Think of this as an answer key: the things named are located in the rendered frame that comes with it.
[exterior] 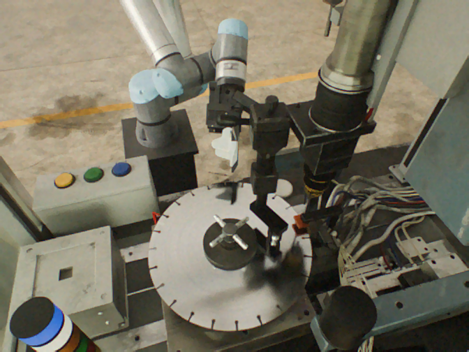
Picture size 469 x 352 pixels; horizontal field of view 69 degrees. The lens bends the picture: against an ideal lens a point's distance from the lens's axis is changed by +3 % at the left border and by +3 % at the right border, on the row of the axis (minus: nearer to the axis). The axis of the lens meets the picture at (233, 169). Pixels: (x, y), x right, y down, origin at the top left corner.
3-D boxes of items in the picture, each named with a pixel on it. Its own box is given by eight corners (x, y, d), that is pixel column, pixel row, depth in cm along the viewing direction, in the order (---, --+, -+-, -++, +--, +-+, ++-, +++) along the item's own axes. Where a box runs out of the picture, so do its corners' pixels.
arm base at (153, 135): (135, 124, 125) (128, 103, 117) (175, 117, 127) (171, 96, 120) (139, 151, 115) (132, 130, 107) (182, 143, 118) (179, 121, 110)
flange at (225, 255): (222, 212, 73) (222, 205, 71) (266, 235, 69) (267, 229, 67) (192, 251, 67) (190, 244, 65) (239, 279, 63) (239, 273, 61)
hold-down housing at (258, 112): (250, 199, 60) (256, 109, 45) (246, 180, 63) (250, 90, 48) (280, 196, 61) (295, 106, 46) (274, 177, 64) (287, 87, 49)
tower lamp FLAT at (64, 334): (31, 359, 41) (19, 353, 39) (35, 321, 44) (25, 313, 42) (72, 346, 42) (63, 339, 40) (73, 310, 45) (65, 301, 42)
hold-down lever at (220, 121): (225, 150, 51) (224, 137, 49) (215, 126, 55) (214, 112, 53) (272, 140, 53) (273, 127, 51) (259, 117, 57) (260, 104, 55)
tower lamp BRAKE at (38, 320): (19, 352, 39) (5, 344, 36) (24, 312, 41) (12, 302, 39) (62, 339, 39) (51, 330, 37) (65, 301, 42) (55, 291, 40)
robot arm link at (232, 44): (240, 38, 88) (255, 21, 81) (238, 77, 87) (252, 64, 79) (212, 29, 85) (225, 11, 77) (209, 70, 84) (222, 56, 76)
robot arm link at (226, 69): (246, 75, 85) (246, 59, 76) (246, 91, 84) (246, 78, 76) (217, 73, 85) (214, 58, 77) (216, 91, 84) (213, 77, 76)
